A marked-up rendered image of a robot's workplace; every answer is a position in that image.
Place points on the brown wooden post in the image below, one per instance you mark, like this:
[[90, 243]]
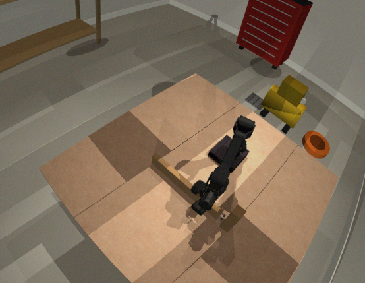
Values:
[[233, 218]]

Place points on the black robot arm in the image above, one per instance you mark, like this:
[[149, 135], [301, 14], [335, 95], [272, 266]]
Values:
[[242, 129]]

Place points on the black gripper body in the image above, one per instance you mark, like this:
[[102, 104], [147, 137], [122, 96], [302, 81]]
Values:
[[197, 208]]

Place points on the wooden rail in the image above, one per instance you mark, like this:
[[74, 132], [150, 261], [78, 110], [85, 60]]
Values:
[[182, 183]]

